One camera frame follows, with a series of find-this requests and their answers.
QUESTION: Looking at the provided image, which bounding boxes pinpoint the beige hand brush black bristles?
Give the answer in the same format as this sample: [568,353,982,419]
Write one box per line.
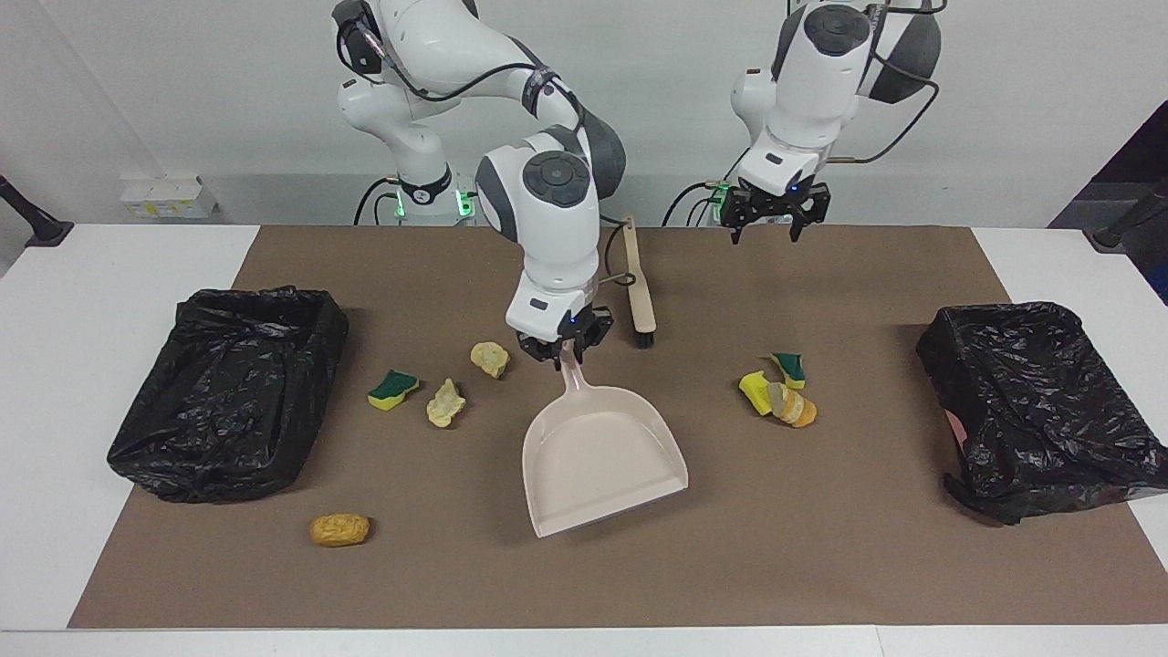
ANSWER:
[620,215,658,349]

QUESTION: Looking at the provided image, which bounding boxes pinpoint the beige plastic dustpan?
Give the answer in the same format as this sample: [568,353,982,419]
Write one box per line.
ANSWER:
[521,351,690,539]

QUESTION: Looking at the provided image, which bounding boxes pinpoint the yellow green sponge piece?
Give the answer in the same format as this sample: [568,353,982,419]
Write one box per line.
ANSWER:
[769,351,808,391]
[367,369,422,412]
[738,370,777,417]

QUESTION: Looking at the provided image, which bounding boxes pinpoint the orange crusted cream foam chunk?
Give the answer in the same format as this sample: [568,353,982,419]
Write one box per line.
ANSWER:
[766,382,819,429]

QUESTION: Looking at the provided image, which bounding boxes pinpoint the golden brown foam chunk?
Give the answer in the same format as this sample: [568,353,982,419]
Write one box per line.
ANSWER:
[309,513,372,548]

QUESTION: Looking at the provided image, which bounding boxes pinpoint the black trash bag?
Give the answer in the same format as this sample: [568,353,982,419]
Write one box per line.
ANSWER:
[107,287,350,505]
[916,302,1168,527]

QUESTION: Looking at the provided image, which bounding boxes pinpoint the brown paper table mat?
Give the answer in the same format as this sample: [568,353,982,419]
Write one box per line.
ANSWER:
[68,225,1168,631]

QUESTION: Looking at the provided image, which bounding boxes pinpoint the black stand leg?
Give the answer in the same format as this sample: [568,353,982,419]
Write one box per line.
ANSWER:
[1090,178,1168,253]
[0,173,74,248]

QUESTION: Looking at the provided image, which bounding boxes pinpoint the dark fabric panel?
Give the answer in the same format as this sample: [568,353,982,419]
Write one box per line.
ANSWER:
[1048,99,1168,229]

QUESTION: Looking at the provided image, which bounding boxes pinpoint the black left arm base cable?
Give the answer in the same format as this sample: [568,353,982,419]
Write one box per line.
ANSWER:
[662,178,731,227]

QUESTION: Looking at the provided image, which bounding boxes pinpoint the black arm base cable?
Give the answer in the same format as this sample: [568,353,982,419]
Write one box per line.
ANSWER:
[353,176,403,226]
[662,178,731,227]

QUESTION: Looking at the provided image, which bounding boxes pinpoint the black right arm base cable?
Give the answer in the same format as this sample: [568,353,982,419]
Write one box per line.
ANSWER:
[353,176,403,226]

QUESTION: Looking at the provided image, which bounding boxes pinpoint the white wall socket box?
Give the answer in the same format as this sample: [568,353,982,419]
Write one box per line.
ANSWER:
[120,175,220,220]

